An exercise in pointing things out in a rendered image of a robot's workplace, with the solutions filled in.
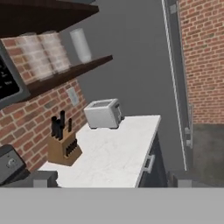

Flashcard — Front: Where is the black stove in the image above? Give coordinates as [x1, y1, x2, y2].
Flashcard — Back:
[0, 143, 31, 187]

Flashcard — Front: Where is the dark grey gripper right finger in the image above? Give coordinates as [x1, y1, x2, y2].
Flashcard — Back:
[167, 170, 212, 189]

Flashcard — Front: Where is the white toaster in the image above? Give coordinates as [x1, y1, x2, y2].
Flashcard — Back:
[83, 98, 124, 130]

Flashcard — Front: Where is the grey fridge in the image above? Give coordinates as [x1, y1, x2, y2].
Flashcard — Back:
[59, 0, 195, 173]

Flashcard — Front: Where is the white cylindrical container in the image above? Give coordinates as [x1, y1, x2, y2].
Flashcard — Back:
[69, 27, 93, 65]

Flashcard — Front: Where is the dark grey cabinet drawer front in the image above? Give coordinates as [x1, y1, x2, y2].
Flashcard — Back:
[137, 131, 170, 188]

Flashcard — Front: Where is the dark wooden shelf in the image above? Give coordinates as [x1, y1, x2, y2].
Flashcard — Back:
[24, 54, 114, 100]
[0, 0, 100, 39]

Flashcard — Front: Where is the silver drawer handle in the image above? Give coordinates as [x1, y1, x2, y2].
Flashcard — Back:
[143, 154, 156, 174]

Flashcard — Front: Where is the wooden knife block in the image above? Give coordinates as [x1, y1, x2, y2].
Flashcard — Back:
[46, 109, 83, 167]

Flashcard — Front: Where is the clear glass jar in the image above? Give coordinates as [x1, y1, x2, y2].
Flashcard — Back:
[16, 32, 55, 82]
[38, 30, 72, 74]

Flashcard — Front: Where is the white wall socket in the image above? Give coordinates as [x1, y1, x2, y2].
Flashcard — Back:
[66, 87, 81, 107]

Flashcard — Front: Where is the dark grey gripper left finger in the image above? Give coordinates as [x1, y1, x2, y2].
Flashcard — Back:
[5, 170, 60, 189]

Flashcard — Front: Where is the black microwave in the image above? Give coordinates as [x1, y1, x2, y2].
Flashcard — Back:
[0, 38, 32, 110]

